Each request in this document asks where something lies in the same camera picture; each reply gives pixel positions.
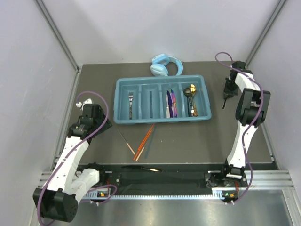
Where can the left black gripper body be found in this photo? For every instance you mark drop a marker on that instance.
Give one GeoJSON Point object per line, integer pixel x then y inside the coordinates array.
{"type": "Point", "coordinates": [99, 121]}

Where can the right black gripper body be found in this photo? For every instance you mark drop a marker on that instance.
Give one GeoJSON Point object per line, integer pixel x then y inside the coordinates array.
{"type": "Point", "coordinates": [230, 89]}

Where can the gold spoon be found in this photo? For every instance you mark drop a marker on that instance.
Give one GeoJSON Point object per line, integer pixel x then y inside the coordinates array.
{"type": "Point", "coordinates": [194, 108]}

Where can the iridescent knife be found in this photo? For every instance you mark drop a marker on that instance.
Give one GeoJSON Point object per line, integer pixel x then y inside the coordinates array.
{"type": "Point", "coordinates": [174, 100]}

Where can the blue plastic cutlery tray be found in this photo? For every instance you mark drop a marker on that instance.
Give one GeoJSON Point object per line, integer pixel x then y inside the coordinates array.
{"type": "Point", "coordinates": [141, 88]}

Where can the dark blue utensil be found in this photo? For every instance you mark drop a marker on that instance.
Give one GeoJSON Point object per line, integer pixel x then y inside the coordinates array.
{"type": "Point", "coordinates": [172, 113]}

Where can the silver grey knife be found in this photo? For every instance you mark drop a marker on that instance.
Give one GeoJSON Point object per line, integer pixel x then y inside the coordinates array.
{"type": "Point", "coordinates": [138, 167]}

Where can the light blue headphones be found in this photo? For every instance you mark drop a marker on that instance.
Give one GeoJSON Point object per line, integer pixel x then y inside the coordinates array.
{"type": "Point", "coordinates": [159, 63]}

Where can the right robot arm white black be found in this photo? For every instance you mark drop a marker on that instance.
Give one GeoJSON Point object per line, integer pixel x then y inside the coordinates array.
{"type": "Point", "coordinates": [250, 114]}

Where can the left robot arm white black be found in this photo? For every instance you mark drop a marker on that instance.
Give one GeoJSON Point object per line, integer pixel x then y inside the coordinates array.
{"type": "Point", "coordinates": [61, 194]}

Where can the patterned fork in tray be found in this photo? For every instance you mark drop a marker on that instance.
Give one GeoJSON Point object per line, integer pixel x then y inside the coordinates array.
{"type": "Point", "coordinates": [130, 97]}

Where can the orange chopstick lower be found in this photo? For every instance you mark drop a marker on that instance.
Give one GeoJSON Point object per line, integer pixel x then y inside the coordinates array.
{"type": "Point", "coordinates": [138, 151]}

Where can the orange chopstick long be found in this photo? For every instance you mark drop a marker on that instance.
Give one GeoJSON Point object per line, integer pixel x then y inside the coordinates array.
{"type": "Point", "coordinates": [146, 137]}

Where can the pink knife in tray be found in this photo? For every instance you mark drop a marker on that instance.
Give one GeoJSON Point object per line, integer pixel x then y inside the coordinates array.
{"type": "Point", "coordinates": [168, 106]}

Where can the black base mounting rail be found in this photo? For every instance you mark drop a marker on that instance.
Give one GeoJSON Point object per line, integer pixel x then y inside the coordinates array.
{"type": "Point", "coordinates": [176, 179]}

